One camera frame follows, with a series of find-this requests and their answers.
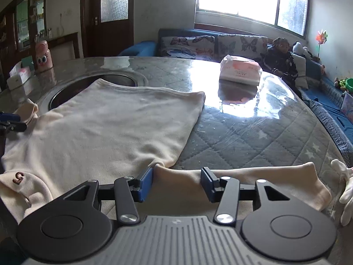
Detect pink and white tissue pack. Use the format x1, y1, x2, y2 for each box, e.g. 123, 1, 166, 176
219, 55, 263, 86

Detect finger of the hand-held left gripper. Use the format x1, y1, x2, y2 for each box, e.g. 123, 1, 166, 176
0, 112, 27, 133

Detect grey knitted sofa throw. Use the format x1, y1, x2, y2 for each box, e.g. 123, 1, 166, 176
302, 88, 353, 169

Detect white small garment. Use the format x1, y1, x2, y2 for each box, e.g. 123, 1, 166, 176
331, 159, 353, 227

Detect green toy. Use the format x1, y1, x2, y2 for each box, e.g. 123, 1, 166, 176
334, 77, 348, 91

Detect blue corner sofa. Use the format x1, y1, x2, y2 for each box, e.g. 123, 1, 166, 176
118, 28, 353, 169

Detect clear plastic storage box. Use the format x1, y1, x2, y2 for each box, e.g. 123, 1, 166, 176
341, 91, 353, 116

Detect pink cartoon bottle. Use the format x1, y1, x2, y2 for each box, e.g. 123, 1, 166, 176
35, 40, 54, 72

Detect dark wooden door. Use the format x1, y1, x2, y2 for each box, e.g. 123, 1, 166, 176
80, 0, 135, 58

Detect white sofa cushion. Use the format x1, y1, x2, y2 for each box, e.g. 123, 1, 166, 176
291, 52, 308, 90

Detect white tissue box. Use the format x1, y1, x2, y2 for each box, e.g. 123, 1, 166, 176
7, 61, 35, 90

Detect built-in round hotpot cooker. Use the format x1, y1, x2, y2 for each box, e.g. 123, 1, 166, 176
48, 70, 148, 111

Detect dark wooden glass cabinet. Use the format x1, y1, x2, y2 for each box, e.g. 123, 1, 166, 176
0, 0, 47, 89

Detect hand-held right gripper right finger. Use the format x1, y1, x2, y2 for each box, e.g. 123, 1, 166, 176
200, 167, 294, 225

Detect cream long-sleeve top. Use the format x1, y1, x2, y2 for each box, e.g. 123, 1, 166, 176
0, 79, 333, 225

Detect butterfly print sofa cushion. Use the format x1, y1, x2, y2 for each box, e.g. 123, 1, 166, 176
160, 35, 216, 60
216, 33, 268, 61

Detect white plush toy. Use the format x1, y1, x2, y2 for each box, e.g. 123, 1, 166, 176
292, 41, 312, 58

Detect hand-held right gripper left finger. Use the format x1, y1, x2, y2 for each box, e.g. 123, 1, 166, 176
55, 166, 154, 225

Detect colourful pinwheel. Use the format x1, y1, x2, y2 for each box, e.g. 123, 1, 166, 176
314, 29, 329, 61

